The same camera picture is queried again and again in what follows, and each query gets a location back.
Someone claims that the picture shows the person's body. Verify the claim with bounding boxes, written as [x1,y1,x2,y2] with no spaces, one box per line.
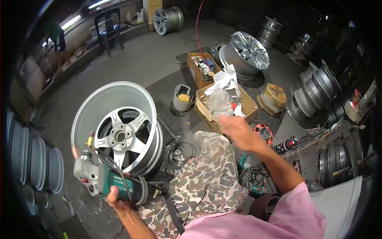
[178,182,327,239]

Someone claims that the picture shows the silver five-spoke wheel rim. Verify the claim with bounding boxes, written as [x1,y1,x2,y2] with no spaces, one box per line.
[71,81,164,178]

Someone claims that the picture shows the green angle grinder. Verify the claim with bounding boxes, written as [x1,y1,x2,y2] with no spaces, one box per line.
[73,149,159,207]

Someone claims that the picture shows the row of grey round discs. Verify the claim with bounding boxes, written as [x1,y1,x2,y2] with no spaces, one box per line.
[7,112,65,195]

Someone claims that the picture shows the narrow cardboard box with parts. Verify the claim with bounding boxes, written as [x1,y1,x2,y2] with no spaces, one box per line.
[187,52,222,90]

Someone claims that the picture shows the black and red power tool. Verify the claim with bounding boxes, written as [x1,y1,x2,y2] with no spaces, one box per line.
[273,136,298,156]

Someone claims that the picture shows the white crumpled paper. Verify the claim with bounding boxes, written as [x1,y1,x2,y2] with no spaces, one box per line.
[204,64,241,97]

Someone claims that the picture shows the wide cardboard box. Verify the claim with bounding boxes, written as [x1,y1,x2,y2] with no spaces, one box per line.
[194,83,259,135]

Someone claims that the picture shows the person's legs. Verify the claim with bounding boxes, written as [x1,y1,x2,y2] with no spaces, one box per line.
[134,131,249,239]

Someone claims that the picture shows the row of grey wheel rims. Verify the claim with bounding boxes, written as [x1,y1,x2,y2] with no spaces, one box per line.
[286,59,344,125]

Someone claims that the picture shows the silver multi-spoke wheel rim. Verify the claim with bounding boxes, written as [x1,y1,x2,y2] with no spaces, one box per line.
[218,31,271,81]

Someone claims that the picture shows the person's right hand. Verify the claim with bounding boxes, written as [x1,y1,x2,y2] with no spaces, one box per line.
[217,115,261,153]

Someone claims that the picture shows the clear plastic bag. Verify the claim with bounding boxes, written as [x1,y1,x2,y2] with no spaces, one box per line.
[207,88,235,119]

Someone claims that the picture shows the person's left hand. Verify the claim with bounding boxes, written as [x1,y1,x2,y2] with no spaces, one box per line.
[106,185,133,213]

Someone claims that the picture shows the orange cable reel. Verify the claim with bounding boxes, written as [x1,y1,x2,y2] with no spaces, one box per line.
[253,123,274,147]

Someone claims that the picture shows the black plastic chair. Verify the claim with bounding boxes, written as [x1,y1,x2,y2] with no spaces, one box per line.
[94,7,125,57]

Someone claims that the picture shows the stack of dark wheel rims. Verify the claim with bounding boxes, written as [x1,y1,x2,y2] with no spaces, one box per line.
[257,16,284,49]

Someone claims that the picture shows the dark brown sandpaper roll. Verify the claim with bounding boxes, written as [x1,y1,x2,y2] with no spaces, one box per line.
[249,193,283,222]

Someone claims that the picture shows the person's left thumb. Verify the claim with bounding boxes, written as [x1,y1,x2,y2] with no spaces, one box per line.
[107,185,119,203]

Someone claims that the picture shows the grey split-spoke wheel rim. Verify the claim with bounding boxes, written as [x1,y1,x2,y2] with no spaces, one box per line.
[153,6,184,36]

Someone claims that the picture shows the coil of black cables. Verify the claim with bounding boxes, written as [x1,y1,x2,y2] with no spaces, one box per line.
[167,142,196,168]

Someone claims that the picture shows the grey bucket with yellow sponge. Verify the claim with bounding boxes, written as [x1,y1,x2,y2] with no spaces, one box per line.
[173,84,195,114]

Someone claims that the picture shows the dark steel wheel rims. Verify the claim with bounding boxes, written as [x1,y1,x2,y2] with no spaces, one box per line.
[318,143,359,189]

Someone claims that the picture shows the person's right fingers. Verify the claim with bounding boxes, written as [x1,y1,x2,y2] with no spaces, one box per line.
[217,115,237,133]

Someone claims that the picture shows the large white wheel rim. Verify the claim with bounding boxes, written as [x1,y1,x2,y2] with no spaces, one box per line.
[310,176,364,239]

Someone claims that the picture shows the red hose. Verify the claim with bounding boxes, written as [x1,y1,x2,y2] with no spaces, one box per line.
[195,0,213,71]

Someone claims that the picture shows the green power tool with cable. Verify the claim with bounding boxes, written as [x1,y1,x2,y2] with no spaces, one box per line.
[237,154,267,198]

